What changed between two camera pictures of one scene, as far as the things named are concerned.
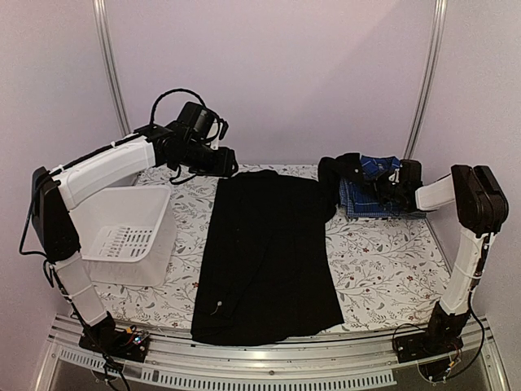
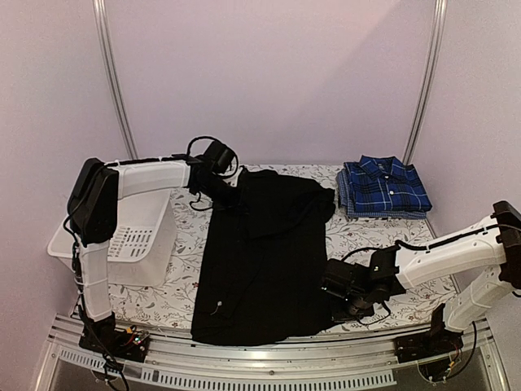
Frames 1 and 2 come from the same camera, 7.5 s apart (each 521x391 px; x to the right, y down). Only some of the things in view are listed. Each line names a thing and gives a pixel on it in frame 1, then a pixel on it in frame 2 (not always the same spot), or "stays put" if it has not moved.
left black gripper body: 213,167 to 229,200
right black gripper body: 386,191 to 351,309
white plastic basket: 126,235 stays put
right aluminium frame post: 440,20 stays put
